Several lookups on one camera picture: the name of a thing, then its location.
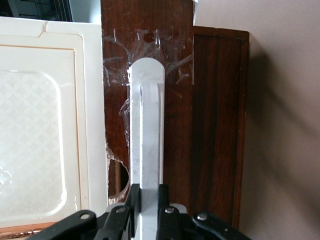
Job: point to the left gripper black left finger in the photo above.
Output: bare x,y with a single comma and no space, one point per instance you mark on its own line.
133,212

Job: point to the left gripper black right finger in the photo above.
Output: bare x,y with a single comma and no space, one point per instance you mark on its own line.
163,220

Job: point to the dark wooden drawer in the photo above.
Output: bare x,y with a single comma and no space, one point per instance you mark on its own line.
177,137

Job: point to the clear adhesive tape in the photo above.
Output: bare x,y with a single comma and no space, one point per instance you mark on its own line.
125,112
117,71

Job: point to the dark wooden base board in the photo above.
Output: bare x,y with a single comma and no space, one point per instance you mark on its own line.
217,125

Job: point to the black equipment rack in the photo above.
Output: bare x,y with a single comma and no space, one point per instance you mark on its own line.
37,10

